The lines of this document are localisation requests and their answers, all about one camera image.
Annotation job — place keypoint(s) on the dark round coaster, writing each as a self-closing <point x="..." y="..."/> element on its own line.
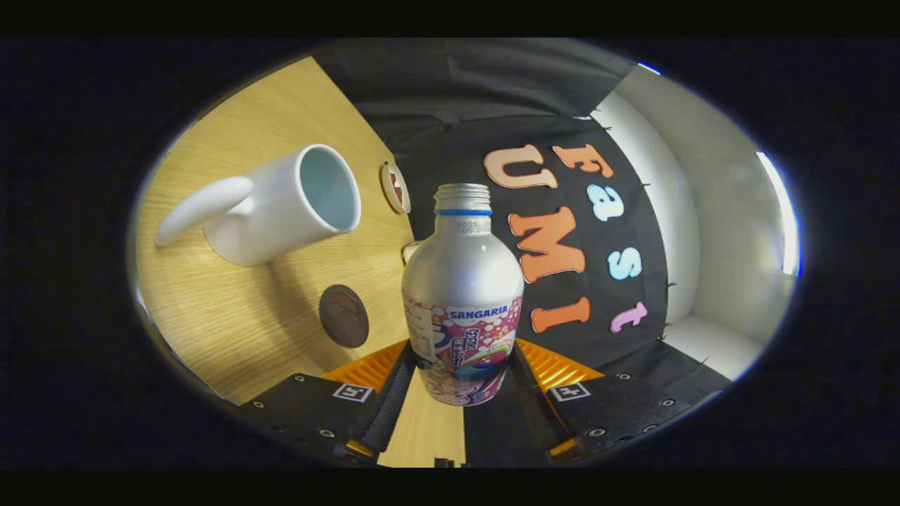
<point x="343" y="316"/>

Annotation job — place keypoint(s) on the silver juice bottle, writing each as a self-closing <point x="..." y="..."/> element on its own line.
<point x="460" y="281"/>

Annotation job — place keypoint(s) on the white cup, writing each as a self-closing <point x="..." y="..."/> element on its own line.
<point x="274" y="211"/>

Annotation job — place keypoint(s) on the ceiling light strip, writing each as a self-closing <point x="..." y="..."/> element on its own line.
<point x="786" y="218"/>

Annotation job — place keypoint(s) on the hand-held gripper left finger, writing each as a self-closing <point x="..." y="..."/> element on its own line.
<point x="394" y="406"/>

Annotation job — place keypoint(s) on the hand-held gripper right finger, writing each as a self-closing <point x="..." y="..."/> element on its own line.
<point x="534" y="414"/>

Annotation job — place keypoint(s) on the white round plate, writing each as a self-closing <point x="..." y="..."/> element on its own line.
<point x="395" y="186"/>

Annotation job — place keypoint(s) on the wooden table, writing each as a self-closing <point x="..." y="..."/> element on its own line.
<point x="232" y="323"/>

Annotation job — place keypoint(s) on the black backdrop cloth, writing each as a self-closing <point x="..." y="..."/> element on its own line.
<point x="457" y="105"/>

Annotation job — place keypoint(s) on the white toaster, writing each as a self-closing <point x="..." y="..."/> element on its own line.
<point x="410" y="251"/>

